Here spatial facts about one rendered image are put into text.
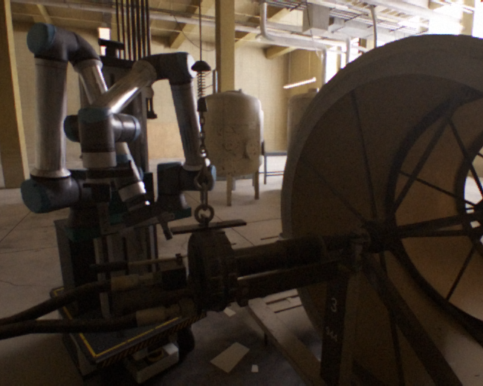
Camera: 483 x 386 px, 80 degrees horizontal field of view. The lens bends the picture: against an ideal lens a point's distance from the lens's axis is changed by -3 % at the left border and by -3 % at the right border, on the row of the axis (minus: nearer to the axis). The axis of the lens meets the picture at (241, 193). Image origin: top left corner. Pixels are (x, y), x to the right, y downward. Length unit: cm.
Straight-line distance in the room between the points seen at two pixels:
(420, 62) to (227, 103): 455
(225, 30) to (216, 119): 530
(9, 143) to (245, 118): 645
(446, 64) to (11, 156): 944
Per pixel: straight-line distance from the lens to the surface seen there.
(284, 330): 202
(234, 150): 562
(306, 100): 694
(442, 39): 133
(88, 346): 184
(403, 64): 140
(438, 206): 329
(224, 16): 1066
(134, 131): 101
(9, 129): 970
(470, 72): 125
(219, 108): 565
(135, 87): 132
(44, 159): 140
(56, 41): 137
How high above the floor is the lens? 138
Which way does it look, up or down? 11 degrees down
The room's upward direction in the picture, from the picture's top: straight up
